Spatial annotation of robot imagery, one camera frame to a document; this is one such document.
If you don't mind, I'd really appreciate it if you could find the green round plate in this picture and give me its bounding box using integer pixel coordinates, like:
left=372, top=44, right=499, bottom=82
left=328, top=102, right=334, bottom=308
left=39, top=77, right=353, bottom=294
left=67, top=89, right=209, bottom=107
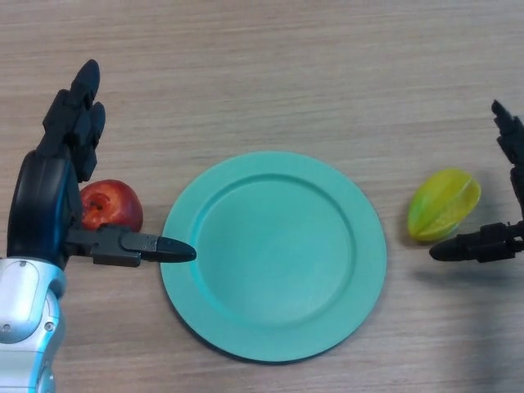
left=160, top=151, right=387, bottom=364

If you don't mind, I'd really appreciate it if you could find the red apple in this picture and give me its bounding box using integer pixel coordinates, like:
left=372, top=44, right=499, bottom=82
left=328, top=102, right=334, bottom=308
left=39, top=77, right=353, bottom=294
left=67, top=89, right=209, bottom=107
left=79, top=178, right=144, bottom=233

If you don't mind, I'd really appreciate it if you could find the yellow starfruit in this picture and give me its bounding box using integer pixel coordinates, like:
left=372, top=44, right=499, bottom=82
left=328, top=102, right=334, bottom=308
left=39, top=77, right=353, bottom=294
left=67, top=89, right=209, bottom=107
left=407, top=168, right=482, bottom=246

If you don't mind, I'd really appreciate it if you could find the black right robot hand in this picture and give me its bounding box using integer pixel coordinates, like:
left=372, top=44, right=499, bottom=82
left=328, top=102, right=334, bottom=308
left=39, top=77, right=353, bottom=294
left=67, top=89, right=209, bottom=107
left=428, top=99, right=524, bottom=263

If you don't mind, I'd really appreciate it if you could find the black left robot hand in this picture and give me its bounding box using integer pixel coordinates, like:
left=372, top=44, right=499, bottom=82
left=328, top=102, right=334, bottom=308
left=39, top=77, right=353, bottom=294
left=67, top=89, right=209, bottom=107
left=7, top=59, right=197, bottom=272

